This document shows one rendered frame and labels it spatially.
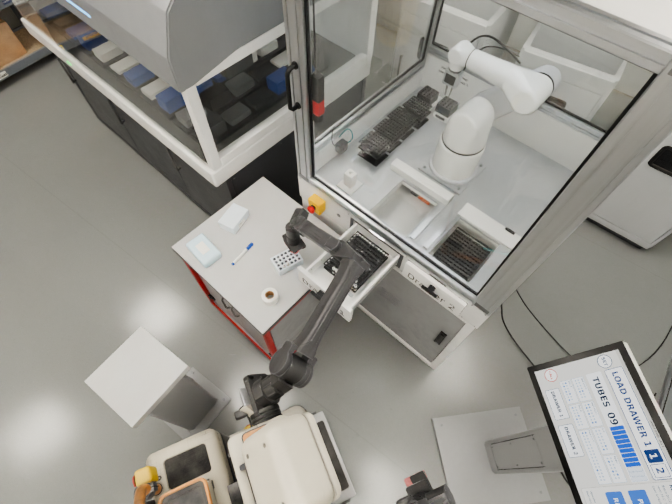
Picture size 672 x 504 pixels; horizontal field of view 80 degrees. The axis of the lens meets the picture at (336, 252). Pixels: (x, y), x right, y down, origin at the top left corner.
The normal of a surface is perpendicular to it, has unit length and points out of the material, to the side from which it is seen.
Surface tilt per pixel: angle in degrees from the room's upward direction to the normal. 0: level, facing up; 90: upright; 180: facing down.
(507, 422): 5
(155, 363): 0
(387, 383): 0
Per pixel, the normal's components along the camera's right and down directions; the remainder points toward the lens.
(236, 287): 0.02, -0.50
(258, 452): -0.66, -0.08
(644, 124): -0.67, 0.64
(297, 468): 0.63, -0.60
